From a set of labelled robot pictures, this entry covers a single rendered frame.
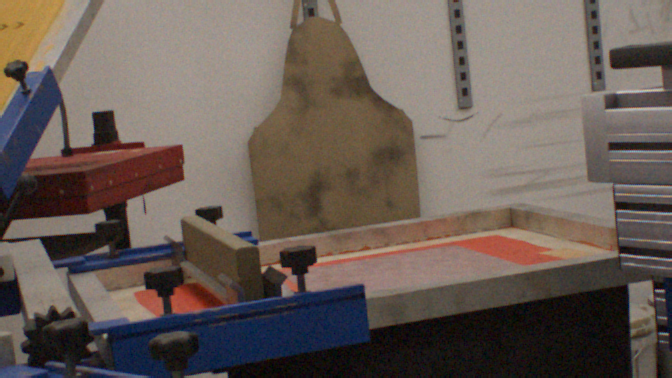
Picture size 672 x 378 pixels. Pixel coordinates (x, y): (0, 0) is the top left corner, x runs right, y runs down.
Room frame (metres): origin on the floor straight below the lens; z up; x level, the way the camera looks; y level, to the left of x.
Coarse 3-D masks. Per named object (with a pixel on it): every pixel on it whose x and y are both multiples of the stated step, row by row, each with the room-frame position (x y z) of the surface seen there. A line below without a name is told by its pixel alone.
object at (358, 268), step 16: (464, 240) 1.99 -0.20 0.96; (480, 240) 1.98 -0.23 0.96; (496, 240) 1.96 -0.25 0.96; (512, 240) 1.94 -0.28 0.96; (368, 256) 1.94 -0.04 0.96; (384, 256) 1.92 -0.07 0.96; (400, 256) 1.90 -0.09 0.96; (416, 256) 1.89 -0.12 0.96; (432, 256) 1.87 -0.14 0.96; (448, 256) 1.86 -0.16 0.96; (464, 256) 1.84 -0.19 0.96; (480, 256) 1.83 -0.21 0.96; (496, 256) 1.81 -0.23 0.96; (288, 272) 1.87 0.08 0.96; (320, 272) 1.84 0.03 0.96; (336, 272) 1.82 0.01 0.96; (352, 272) 1.81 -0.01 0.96; (368, 272) 1.79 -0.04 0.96; (384, 272) 1.78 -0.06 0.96; (400, 272) 1.77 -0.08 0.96; (176, 288) 1.84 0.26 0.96; (192, 288) 1.82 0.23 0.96; (144, 304) 1.74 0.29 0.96; (160, 304) 1.72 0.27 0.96; (176, 304) 1.71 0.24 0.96; (192, 304) 1.70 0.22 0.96; (208, 304) 1.68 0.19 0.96
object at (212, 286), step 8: (184, 264) 1.81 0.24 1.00; (192, 264) 1.80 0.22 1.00; (192, 272) 1.73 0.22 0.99; (200, 272) 1.72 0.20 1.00; (200, 280) 1.67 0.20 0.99; (208, 280) 1.65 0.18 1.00; (208, 288) 1.62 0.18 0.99; (216, 288) 1.58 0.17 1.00; (224, 288) 1.57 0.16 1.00; (216, 296) 1.56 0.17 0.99; (224, 296) 1.52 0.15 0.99
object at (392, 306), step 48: (288, 240) 1.97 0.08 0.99; (336, 240) 1.99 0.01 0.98; (384, 240) 2.01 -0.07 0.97; (576, 240) 1.85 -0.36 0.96; (96, 288) 1.71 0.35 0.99; (432, 288) 1.45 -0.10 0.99; (480, 288) 1.47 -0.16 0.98; (528, 288) 1.49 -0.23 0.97; (576, 288) 1.51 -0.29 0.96; (96, 336) 1.48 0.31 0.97
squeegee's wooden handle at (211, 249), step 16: (192, 224) 1.78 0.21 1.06; (208, 224) 1.74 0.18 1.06; (192, 240) 1.78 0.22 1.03; (208, 240) 1.65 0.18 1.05; (224, 240) 1.56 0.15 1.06; (240, 240) 1.54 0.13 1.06; (192, 256) 1.80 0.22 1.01; (208, 256) 1.67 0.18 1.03; (224, 256) 1.55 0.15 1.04; (240, 256) 1.48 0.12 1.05; (256, 256) 1.49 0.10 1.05; (208, 272) 1.68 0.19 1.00; (224, 272) 1.56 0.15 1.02; (240, 272) 1.48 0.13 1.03; (256, 272) 1.48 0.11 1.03; (256, 288) 1.48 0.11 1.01
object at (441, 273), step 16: (512, 256) 1.80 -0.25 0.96; (528, 256) 1.78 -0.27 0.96; (544, 256) 1.77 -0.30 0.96; (416, 272) 1.75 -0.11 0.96; (432, 272) 1.74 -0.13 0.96; (448, 272) 1.72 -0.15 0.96; (464, 272) 1.71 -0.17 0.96; (480, 272) 1.70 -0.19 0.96; (320, 288) 1.71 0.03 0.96; (368, 288) 1.67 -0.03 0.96; (384, 288) 1.66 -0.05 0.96; (224, 304) 1.67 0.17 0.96
